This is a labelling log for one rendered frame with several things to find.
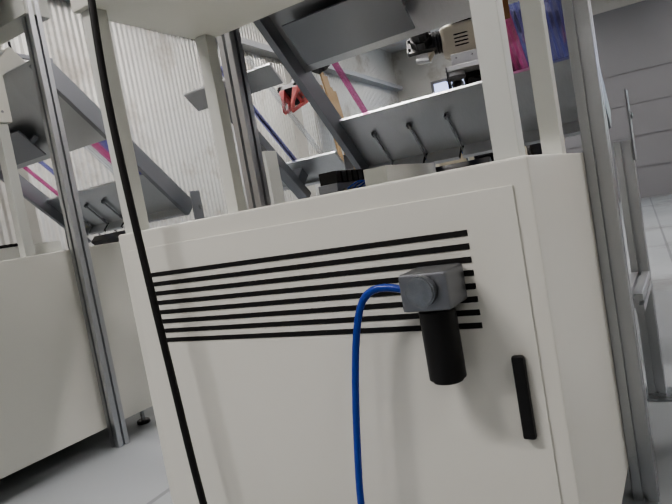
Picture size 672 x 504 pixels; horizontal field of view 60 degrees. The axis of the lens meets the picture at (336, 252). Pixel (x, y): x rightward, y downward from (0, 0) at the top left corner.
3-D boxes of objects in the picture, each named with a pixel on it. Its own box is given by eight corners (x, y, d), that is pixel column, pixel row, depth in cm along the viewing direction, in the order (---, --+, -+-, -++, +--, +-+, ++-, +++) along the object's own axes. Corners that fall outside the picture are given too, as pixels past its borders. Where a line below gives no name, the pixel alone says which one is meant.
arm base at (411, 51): (437, 35, 230) (407, 42, 234) (432, 18, 224) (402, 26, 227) (438, 49, 226) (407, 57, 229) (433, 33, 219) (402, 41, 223)
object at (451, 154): (368, 178, 178) (372, 161, 181) (602, 130, 143) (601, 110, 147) (366, 175, 177) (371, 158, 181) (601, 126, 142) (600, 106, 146)
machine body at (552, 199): (357, 426, 160) (317, 204, 156) (642, 442, 123) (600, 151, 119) (185, 572, 105) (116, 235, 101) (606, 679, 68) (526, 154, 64)
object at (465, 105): (368, 169, 178) (370, 161, 180) (601, 119, 143) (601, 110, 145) (338, 124, 166) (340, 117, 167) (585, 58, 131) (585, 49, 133)
